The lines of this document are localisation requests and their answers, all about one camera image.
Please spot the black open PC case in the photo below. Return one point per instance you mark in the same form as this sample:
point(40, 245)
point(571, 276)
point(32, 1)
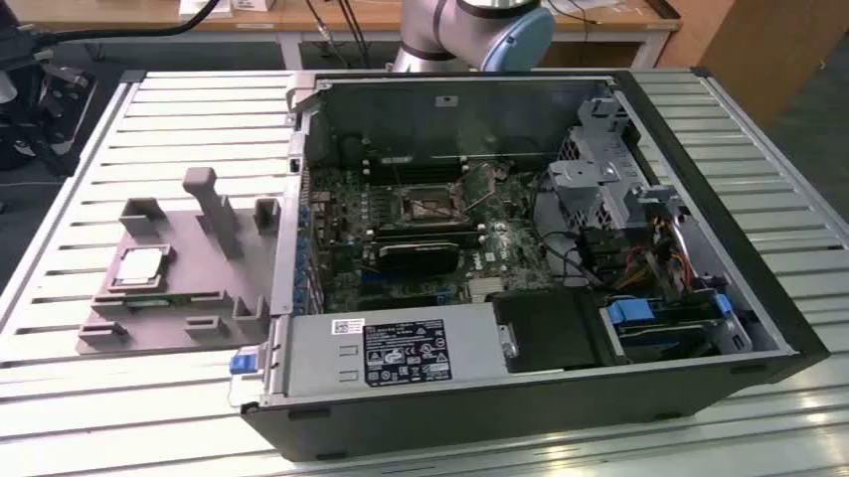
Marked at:
point(464, 422)

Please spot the wooden desk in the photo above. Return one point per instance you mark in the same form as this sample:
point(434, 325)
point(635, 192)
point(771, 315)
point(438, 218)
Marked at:
point(297, 22)

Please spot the silver CPU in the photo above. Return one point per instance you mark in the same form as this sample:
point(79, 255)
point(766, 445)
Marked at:
point(139, 267)

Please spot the black graphics card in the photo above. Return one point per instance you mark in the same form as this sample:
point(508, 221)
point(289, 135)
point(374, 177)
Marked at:
point(418, 259)

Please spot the thin locking lever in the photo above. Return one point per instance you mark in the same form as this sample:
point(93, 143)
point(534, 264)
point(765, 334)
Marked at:
point(394, 175)

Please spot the grey metal drive cage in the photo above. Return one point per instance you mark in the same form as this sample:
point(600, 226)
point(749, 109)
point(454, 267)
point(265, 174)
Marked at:
point(596, 189)

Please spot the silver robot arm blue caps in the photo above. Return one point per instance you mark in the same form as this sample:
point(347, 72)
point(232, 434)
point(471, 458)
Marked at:
point(451, 30)

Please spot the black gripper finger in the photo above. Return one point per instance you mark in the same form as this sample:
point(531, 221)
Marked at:
point(65, 109)

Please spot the green RAM stick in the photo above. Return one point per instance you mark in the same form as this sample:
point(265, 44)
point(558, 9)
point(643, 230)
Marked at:
point(159, 300)

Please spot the blue case latch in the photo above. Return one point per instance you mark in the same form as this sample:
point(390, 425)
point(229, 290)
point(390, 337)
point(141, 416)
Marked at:
point(243, 361)

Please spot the green motherboard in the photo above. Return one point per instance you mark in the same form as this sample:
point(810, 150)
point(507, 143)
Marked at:
point(496, 248)

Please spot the black plastic shroud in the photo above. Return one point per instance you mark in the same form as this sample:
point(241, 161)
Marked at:
point(550, 328)

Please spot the small silver chipset heatsink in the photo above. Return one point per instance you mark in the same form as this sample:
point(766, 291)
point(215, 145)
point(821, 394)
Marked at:
point(486, 288)

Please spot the hard disk in blue carrier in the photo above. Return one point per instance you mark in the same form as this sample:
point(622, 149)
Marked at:
point(633, 310)

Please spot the wooden cabinet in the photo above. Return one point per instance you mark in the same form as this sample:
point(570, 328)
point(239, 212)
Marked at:
point(769, 54)

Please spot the grey parts rack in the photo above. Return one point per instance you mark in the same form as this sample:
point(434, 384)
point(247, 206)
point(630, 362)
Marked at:
point(199, 278)

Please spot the black RAM slot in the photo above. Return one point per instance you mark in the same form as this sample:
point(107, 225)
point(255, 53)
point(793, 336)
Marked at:
point(414, 163)
point(424, 229)
point(414, 176)
point(424, 240)

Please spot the small blue tab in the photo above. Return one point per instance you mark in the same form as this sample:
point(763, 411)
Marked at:
point(721, 305)

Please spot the CPU socket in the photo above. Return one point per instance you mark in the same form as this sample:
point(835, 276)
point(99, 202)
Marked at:
point(430, 205)

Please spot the white box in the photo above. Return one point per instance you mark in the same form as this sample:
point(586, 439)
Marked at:
point(201, 7)

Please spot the silver power supply unit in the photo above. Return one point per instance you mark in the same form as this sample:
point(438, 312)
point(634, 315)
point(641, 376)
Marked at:
point(317, 353)

